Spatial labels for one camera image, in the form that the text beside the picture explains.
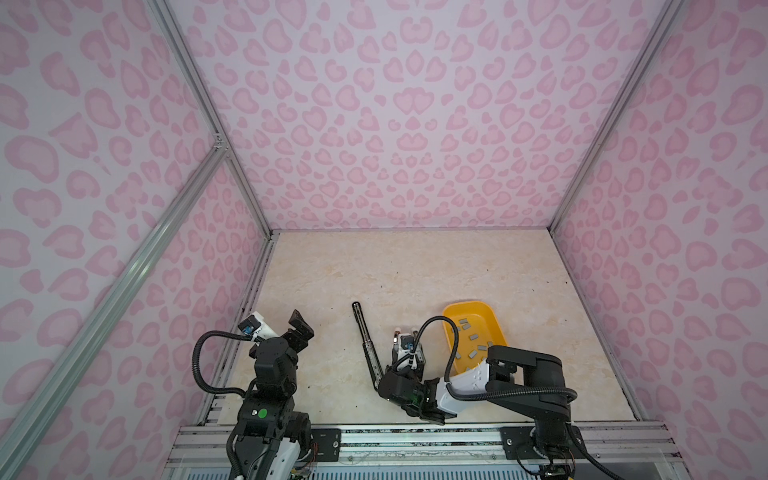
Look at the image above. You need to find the pink mini stapler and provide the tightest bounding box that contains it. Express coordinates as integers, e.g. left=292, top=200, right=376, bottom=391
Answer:
left=391, top=328, right=402, bottom=363

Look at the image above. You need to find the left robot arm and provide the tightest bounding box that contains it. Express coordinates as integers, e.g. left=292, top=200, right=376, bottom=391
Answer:
left=225, top=310, right=314, bottom=479

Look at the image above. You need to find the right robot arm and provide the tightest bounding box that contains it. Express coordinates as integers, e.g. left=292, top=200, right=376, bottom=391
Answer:
left=376, top=345, right=577, bottom=459

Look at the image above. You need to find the yellow plastic tray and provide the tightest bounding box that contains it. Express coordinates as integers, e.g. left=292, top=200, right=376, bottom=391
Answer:
left=443, top=300, right=507, bottom=375

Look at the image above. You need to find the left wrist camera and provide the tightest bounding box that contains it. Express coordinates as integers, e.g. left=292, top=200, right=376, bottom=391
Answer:
left=237, top=311, right=279, bottom=343

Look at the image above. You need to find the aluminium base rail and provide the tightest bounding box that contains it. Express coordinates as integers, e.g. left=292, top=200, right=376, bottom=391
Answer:
left=160, top=422, right=691, bottom=480

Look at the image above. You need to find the diagonal aluminium frame bar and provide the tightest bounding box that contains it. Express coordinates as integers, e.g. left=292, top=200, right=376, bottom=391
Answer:
left=1, top=146, right=226, bottom=479

